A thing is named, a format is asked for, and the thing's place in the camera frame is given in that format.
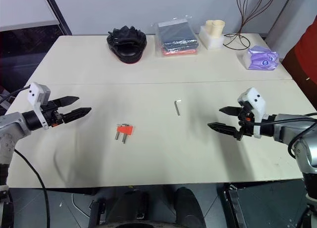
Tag brown wire stand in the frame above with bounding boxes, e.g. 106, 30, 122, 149
222, 0, 276, 51

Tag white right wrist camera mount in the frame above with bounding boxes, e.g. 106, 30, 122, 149
237, 87, 269, 139

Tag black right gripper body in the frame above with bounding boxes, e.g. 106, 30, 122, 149
235, 101, 255, 141

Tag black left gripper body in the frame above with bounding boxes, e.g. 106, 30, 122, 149
41, 100, 65, 128

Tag cream plastic cups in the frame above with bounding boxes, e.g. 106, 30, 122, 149
206, 19, 225, 38

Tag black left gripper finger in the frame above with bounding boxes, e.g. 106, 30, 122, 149
61, 107, 92, 125
55, 96, 80, 108

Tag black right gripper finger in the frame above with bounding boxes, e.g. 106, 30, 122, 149
207, 122, 241, 139
218, 106, 241, 117

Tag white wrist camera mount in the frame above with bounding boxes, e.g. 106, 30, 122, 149
237, 87, 269, 139
27, 82, 52, 129

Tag orange part with metal pins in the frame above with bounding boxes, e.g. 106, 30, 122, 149
117, 125, 135, 136

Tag black fabric bundle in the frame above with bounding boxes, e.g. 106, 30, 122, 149
106, 25, 147, 64

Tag red cabinet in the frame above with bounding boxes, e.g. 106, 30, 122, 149
281, 22, 317, 103

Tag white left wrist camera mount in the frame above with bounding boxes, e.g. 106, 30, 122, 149
27, 82, 52, 129

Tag purple tissue pack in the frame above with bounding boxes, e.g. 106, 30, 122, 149
241, 45, 280, 71

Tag bagged dark cloth stack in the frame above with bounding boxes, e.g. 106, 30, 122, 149
155, 14, 201, 57

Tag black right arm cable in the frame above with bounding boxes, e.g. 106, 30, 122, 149
241, 112, 317, 160

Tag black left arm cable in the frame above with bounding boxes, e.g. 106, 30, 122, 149
0, 87, 52, 228

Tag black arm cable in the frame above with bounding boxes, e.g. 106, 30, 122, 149
241, 112, 317, 160
0, 87, 52, 228

